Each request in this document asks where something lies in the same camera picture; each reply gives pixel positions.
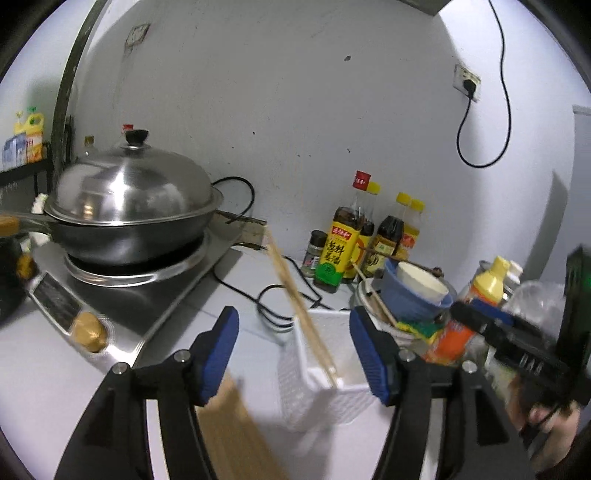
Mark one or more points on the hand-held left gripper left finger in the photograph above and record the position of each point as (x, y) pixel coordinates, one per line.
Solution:
(221, 350)

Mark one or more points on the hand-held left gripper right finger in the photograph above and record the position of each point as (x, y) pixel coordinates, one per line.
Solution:
(369, 355)

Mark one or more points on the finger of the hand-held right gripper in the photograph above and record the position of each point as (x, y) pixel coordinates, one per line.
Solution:
(480, 314)

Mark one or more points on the white perforated plastic basket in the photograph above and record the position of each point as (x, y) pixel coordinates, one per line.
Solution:
(332, 401)

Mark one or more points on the wooden chopstick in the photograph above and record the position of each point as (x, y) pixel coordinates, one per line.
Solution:
(302, 300)
(294, 300)

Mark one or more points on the bundle of light chopsticks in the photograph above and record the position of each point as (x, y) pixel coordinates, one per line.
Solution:
(231, 438)

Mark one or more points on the person's right forearm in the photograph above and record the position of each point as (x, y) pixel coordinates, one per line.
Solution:
(561, 470)

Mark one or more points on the person's right hand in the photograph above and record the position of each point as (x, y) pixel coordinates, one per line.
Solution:
(561, 429)

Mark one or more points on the orange dish soap bottle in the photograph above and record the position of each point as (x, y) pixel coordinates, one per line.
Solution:
(455, 337)

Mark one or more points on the yellow green sponge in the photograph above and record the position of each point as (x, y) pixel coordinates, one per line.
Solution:
(418, 330)

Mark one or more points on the clear plastic bag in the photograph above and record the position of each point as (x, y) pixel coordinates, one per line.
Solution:
(535, 300)

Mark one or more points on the blue bowl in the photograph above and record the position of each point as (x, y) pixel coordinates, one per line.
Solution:
(406, 304)

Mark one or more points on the white bowl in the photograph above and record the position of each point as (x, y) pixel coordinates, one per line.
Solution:
(422, 281)

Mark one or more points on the silver induction cooker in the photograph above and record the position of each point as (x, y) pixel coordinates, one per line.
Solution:
(152, 300)

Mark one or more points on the yellow liquid bottle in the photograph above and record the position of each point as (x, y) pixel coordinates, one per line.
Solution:
(412, 237)

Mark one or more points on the cooking wine bottle red cap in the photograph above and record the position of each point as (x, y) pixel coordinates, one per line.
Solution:
(337, 249)

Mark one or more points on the small spice jar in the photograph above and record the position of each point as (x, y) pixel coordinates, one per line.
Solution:
(314, 254)

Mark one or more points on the dark soy sauce bottle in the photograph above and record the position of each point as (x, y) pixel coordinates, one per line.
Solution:
(368, 235)
(388, 235)

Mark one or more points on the steel wok lid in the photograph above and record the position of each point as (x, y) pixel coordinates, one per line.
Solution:
(129, 184)

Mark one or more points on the small black electric pot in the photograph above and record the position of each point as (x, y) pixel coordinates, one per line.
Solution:
(11, 286)

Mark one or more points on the clear bottle red cap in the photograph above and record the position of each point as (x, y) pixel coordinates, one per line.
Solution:
(127, 128)

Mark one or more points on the clear bottle gold cap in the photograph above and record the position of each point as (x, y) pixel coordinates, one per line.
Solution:
(89, 146)

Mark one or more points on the yellow oil jug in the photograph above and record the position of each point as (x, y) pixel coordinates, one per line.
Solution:
(34, 134)

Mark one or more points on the blue white carton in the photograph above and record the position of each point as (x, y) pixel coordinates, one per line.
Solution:
(13, 152)

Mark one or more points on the dark vertical pipe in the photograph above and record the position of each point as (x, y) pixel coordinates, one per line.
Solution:
(69, 78)

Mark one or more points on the white wall socket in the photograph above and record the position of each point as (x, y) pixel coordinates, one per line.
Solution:
(461, 76)

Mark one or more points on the wall switch plate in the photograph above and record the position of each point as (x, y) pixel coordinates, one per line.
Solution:
(137, 36)

